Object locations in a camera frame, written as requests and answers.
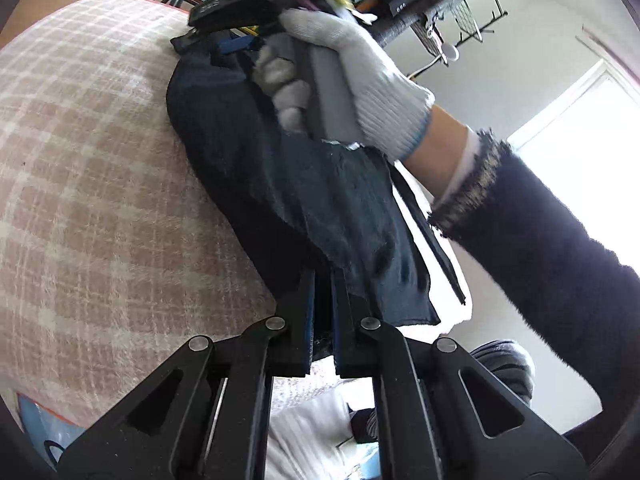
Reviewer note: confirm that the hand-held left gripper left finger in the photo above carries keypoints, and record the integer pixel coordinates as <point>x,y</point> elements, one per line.
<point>308,325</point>

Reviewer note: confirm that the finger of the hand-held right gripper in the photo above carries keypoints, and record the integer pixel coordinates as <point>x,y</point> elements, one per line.
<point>235,45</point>

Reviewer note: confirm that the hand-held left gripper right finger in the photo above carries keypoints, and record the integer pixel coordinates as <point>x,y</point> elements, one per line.
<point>341,325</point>

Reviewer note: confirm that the dark garment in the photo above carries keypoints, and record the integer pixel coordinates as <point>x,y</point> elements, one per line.
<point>280,185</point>

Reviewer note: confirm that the person's right forearm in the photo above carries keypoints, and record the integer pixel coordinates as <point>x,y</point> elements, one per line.
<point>540,240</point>

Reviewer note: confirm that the person's right hand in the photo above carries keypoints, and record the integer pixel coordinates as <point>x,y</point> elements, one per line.
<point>372,92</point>

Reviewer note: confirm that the person's light trousers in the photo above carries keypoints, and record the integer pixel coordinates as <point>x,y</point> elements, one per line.
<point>310,425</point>

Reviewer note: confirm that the black metal rack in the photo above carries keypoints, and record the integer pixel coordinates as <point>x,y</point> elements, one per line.
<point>450,15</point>

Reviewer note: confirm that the grey striped cloth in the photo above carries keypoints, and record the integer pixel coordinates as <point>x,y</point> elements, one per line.
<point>505,365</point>

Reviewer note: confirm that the pink checked blanket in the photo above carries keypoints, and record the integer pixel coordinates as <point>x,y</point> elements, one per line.
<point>100,185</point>

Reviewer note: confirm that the window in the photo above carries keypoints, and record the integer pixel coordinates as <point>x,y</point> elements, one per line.
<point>590,140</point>

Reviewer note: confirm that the blue bag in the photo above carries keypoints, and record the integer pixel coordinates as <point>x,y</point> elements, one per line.
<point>45,430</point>

